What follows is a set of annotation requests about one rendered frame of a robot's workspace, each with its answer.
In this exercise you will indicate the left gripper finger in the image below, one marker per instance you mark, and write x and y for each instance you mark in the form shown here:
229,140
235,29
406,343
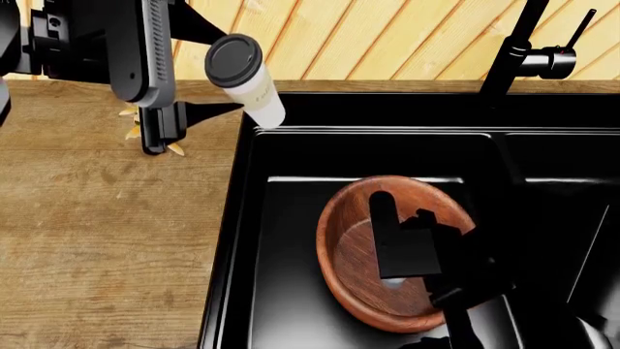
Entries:
208,111
196,25

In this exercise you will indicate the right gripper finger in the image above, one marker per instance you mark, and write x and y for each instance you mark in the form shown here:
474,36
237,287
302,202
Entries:
383,214
426,220

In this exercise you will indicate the white paper cup black lid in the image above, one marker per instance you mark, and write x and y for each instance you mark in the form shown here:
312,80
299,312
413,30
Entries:
247,78

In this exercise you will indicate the brown wooden bowl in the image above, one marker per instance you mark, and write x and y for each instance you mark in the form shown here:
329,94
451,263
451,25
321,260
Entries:
353,254

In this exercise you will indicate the black kitchen sink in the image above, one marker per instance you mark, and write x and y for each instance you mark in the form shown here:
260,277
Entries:
290,218

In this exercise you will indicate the yellow dried leaf sprig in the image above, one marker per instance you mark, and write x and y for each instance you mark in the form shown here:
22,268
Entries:
132,132

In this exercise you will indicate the black kitchen faucet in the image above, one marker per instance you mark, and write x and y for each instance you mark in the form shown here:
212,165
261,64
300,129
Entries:
508,54

